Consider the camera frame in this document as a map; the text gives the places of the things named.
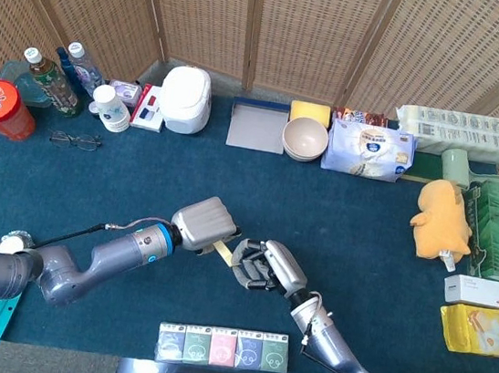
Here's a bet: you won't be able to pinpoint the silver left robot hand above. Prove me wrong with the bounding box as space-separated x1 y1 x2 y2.
167 191 246 260

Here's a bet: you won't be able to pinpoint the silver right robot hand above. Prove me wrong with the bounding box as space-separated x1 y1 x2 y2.
226 234 315 302

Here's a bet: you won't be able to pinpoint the blue tablecloth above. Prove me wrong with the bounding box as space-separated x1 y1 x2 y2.
0 66 499 373

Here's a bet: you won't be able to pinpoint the sage green tissue packet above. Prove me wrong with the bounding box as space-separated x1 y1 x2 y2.
258 331 294 373

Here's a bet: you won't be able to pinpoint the pink tissue packet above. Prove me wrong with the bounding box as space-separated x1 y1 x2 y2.
206 326 241 369

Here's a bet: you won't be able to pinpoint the blue and grey tray box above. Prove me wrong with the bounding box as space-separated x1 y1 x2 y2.
224 96 292 156

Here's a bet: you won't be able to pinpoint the beige bowl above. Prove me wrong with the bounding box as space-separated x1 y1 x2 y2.
279 114 333 161
284 147 324 166

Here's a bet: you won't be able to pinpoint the dark green tissue packet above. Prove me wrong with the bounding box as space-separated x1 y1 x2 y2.
182 323 214 367

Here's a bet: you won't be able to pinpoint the red and white box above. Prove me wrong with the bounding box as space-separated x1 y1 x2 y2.
129 81 170 134

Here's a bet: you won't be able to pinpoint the white rice cooker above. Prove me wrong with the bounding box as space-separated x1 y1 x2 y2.
154 62 217 138

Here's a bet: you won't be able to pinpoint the pale blue tissue packet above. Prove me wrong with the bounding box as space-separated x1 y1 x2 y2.
155 320 189 366

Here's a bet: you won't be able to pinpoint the white pill jar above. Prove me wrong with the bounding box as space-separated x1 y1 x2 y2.
87 82 135 136

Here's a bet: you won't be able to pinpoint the light blue white bag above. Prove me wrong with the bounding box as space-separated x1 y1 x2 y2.
318 117 420 187

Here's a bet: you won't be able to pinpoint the yellow sponge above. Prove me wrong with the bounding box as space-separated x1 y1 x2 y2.
288 99 333 129

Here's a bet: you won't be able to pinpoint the small purple box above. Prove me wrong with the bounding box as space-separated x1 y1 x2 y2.
105 78 144 109

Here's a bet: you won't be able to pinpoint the yellow plush toy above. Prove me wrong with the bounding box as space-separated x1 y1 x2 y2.
404 175 481 275

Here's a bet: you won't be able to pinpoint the thin-framed eyeglasses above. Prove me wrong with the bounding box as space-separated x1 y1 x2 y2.
47 127 104 154

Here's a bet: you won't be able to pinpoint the red brown snack bag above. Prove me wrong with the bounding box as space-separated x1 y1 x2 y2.
331 105 390 130

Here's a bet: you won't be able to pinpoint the silver foil wrapper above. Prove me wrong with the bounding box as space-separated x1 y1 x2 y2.
2 227 36 252

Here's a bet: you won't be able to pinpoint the clear water bottle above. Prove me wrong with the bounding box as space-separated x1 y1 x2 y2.
62 39 111 101

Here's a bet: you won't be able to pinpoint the small white box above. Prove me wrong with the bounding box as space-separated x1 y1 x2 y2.
441 271 499 310

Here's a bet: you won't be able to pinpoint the light green mug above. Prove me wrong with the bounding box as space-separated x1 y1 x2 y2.
436 146 475 192

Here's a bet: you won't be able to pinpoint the green tea bottle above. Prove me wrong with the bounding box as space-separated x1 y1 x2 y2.
16 46 91 120

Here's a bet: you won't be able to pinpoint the dark blue bottle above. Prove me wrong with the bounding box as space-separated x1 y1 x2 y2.
49 47 94 104

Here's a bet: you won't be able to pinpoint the yellow snack bag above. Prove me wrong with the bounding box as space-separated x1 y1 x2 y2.
434 300 499 359

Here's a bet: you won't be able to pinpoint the wicker folding screen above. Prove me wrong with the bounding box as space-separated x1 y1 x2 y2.
0 0 499 303

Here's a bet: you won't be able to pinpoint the pale green tissue pack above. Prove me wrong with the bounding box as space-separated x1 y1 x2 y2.
390 102 499 166

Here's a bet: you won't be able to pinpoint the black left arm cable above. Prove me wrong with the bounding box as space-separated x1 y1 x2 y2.
34 202 177 267

